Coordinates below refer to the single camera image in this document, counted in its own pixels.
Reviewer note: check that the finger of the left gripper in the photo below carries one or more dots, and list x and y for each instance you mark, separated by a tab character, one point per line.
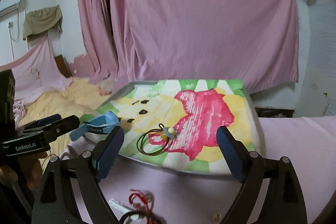
39	123
53	130

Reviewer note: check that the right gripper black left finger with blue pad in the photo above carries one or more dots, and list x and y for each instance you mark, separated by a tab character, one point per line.
55	201

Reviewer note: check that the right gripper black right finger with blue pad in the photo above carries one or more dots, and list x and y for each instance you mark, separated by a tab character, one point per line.
284	201

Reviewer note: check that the blue wrist watch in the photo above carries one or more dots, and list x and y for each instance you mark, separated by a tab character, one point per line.
101	125

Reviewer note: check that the white hair clip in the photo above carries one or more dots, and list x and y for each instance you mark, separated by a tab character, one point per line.
119	207

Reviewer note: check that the hand holding other gripper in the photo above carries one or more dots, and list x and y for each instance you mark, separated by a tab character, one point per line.
29	166

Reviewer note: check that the yellow blanket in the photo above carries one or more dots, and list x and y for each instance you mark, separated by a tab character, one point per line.
80	98

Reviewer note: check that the pink hanging cloth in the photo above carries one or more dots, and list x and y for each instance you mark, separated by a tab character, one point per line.
36	72

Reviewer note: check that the small silver earring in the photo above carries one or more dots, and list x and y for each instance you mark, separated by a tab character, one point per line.
216	217

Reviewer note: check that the olive hanging cloth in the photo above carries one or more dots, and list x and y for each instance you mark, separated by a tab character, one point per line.
40	21

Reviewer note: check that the pink bed sheet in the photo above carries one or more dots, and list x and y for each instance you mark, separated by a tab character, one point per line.
307	143

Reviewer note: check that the white air conditioner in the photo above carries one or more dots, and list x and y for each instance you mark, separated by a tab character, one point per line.
8	6

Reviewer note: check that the grey tray colourful lining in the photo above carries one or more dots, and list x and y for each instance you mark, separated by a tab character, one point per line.
196	109

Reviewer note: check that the pink curtain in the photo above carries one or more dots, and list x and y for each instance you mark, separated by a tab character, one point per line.
255	41

